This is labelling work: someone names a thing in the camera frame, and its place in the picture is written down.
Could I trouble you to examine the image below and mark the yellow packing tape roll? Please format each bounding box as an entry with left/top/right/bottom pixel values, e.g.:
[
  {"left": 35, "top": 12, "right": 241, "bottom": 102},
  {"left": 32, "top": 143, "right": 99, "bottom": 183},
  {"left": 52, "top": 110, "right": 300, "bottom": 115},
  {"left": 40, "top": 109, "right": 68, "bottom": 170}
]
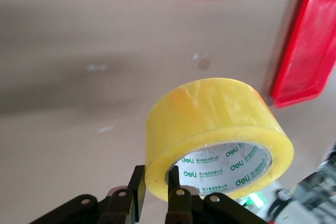
[{"left": 144, "top": 77, "right": 296, "bottom": 204}]

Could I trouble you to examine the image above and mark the empty red plastic tray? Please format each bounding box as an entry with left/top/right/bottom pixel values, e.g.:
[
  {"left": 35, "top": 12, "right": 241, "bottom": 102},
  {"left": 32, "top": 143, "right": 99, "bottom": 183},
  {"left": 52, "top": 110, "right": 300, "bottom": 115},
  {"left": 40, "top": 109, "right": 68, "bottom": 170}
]
[{"left": 270, "top": 0, "right": 336, "bottom": 109}]

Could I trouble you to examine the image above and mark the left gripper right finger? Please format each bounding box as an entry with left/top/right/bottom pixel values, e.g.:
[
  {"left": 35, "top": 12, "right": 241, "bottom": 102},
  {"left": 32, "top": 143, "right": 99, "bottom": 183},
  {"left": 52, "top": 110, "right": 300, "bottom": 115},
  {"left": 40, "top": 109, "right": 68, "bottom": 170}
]
[{"left": 164, "top": 165, "right": 269, "bottom": 224}]

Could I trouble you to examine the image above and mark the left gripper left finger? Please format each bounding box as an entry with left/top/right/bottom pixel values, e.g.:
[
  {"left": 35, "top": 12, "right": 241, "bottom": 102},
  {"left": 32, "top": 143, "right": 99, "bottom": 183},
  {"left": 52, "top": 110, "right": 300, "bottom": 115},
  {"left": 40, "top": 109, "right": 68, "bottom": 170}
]
[{"left": 27, "top": 165, "right": 147, "bottom": 224}]

